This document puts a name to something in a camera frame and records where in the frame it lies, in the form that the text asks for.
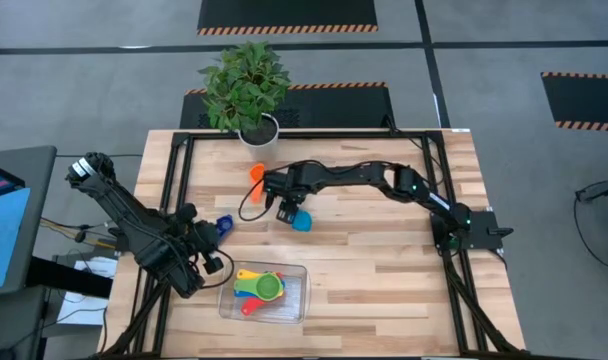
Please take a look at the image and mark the blue sheet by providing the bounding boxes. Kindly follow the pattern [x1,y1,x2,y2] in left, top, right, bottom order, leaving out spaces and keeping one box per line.
[0,187,32,290]

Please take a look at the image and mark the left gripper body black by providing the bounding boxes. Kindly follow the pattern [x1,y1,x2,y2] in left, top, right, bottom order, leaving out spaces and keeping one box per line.
[173,202,223,259]

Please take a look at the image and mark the black power cable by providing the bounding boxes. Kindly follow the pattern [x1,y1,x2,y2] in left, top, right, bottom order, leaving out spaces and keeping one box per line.
[383,114,445,171]

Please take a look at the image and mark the right camera cable loop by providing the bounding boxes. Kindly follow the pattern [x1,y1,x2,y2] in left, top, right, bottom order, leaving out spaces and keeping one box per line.
[237,172,276,223]

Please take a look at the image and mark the green measuring cup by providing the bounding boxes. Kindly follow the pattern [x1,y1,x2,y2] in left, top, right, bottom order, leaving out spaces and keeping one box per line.
[233,272,287,302]

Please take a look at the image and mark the clear plastic basket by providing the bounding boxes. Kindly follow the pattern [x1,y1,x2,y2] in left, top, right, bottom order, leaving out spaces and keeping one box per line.
[217,259,313,325]

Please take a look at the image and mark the orange measuring cup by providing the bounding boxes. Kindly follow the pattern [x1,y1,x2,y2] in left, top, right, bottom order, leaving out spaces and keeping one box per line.
[248,162,266,205]

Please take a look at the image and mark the light blue measuring cup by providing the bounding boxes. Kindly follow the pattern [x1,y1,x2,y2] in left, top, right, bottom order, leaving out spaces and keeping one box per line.
[290,208,314,233]

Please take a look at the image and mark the left camera cable loop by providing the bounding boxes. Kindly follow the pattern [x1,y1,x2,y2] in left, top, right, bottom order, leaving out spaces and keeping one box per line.
[196,247,236,291]

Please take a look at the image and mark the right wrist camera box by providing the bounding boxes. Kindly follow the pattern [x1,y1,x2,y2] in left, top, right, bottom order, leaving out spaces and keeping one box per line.
[276,199,299,225]

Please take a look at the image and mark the camera cable loop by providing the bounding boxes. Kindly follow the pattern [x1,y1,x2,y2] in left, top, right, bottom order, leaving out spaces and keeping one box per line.
[196,247,236,291]
[237,172,276,223]

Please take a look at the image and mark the black floor mat striped edge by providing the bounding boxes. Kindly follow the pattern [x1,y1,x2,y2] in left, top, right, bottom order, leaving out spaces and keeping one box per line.
[540,71,608,134]
[197,0,379,36]
[178,82,395,130]

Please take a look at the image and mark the grey side desk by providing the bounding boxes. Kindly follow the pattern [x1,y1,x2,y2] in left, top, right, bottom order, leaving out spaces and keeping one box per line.
[0,145,58,297]

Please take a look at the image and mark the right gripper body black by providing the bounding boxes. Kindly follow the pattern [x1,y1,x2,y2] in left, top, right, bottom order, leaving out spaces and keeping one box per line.
[262,167,310,204]

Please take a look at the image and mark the yellow measuring cup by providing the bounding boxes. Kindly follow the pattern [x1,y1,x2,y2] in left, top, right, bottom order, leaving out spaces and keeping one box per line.
[235,268,285,289]

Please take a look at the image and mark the small dark blue measuring cup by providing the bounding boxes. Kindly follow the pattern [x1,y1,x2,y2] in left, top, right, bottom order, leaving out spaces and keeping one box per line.
[214,213,235,240]

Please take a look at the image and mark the black metal table frame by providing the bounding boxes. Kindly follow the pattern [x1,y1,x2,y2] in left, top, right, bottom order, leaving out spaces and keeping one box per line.
[98,129,530,360]

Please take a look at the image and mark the green plant in white pot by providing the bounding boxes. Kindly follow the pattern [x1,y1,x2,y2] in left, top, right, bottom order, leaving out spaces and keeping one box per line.
[197,40,293,162]

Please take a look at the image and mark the dark grey cabinet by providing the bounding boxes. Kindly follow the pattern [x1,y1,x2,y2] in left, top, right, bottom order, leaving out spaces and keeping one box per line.
[0,284,48,360]

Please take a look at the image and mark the red measuring cup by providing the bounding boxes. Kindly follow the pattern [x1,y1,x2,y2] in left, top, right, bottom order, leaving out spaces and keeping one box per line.
[240,296,268,317]

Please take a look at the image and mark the white paper sheet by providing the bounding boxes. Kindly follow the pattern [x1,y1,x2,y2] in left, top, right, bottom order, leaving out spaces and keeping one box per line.
[57,257,119,326]

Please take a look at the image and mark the black beam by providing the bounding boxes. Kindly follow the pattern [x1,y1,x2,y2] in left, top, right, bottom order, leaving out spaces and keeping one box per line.
[26,255,114,300]

